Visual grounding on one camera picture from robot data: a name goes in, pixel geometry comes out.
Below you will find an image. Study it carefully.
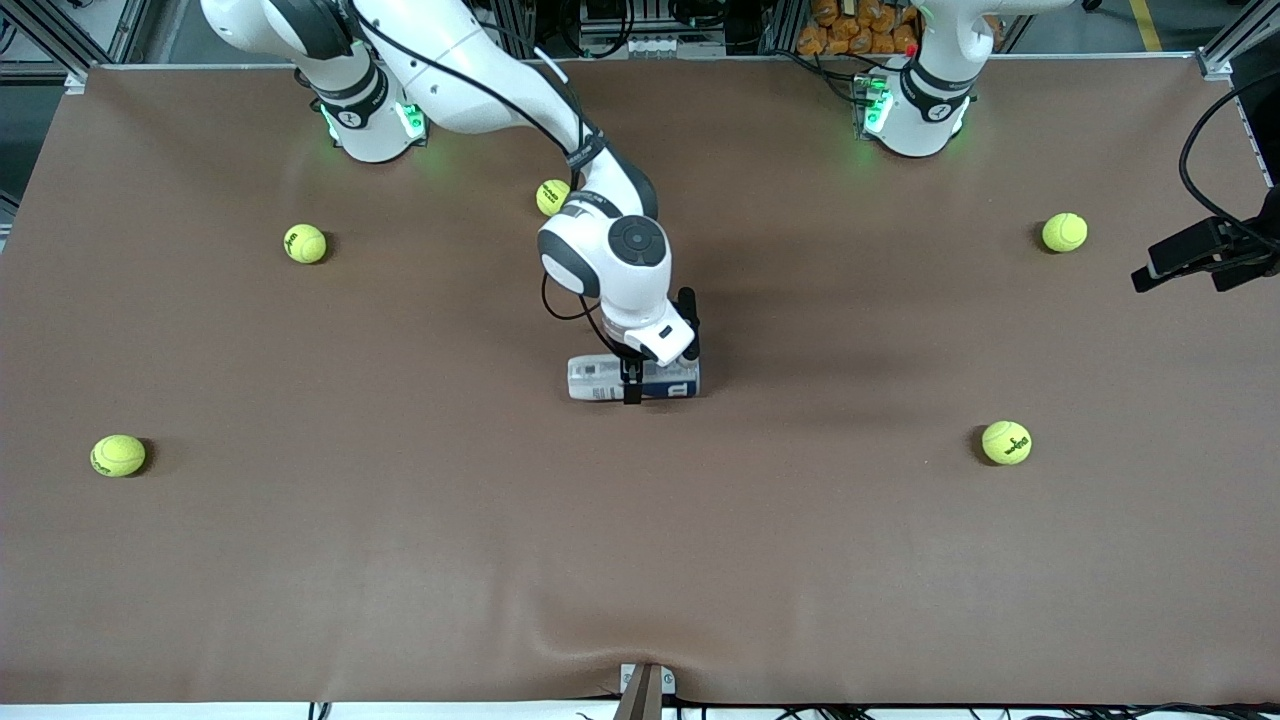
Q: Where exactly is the clear tennis ball can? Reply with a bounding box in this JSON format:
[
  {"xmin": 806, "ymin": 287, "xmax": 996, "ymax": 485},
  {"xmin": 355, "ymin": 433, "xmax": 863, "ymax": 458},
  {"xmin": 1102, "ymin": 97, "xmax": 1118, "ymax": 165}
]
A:
[{"xmin": 567, "ymin": 353, "xmax": 703, "ymax": 403}]

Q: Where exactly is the white power strip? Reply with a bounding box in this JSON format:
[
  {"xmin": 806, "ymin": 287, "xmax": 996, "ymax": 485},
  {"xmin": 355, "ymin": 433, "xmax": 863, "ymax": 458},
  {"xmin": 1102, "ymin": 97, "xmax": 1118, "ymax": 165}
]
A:
[{"xmin": 622, "ymin": 35, "xmax": 728, "ymax": 59}]

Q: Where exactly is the black control box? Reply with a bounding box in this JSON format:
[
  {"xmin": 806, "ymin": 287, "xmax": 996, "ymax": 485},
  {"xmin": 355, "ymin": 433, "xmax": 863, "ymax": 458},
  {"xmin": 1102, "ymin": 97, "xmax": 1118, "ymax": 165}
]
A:
[{"xmin": 580, "ymin": 0, "xmax": 736, "ymax": 36}]

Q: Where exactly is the orange snack bags pile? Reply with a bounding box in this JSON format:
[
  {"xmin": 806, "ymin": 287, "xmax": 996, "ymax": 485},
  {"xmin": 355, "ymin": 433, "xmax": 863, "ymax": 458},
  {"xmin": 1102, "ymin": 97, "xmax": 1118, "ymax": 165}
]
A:
[{"xmin": 797, "ymin": 0, "xmax": 921, "ymax": 56}]

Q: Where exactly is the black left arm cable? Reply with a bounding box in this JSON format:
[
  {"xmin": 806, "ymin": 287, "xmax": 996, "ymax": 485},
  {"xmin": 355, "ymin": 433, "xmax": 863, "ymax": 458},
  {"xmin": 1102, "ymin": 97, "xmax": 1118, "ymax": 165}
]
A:
[{"xmin": 1178, "ymin": 68, "xmax": 1280, "ymax": 241}]

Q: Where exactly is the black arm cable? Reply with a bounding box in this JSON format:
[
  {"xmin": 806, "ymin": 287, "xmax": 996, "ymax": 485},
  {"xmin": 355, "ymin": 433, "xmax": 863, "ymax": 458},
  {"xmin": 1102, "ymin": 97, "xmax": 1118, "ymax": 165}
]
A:
[
  {"xmin": 1178, "ymin": 68, "xmax": 1280, "ymax": 241},
  {"xmin": 340, "ymin": 0, "xmax": 631, "ymax": 361}
]

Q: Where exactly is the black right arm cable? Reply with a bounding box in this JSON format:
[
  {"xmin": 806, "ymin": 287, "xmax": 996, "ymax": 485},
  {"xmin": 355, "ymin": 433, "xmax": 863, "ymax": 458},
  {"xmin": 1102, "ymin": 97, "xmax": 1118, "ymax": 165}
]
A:
[{"xmin": 340, "ymin": 0, "xmax": 631, "ymax": 361}]

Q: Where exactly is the aluminium frame post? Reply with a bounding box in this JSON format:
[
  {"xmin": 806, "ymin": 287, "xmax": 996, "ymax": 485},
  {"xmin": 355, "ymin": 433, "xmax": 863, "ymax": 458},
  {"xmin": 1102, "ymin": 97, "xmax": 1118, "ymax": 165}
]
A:
[
  {"xmin": 498, "ymin": 0, "xmax": 536, "ymax": 59},
  {"xmin": 0, "ymin": 0, "xmax": 151, "ymax": 91},
  {"xmin": 762, "ymin": 0, "xmax": 801, "ymax": 56},
  {"xmin": 1198, "ymin": 0, "xmax": 1280, "ymax": 79}
]

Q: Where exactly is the grey metal clamp bracket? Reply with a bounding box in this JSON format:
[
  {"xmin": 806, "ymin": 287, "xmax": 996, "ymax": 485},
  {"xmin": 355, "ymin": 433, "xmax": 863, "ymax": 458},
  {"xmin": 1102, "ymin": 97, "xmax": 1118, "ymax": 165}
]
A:
[{"xmin": 619, "ymin": 662, "xmax": 677, "ymax": 698}]

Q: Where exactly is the brown mounting post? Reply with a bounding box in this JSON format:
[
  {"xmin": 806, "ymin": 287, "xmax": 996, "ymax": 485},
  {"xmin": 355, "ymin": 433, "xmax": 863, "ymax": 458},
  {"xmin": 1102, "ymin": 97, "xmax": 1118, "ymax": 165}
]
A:
[{"xmin": 612, "ymin": 667, "xmax": 665, "ymax": 720}]

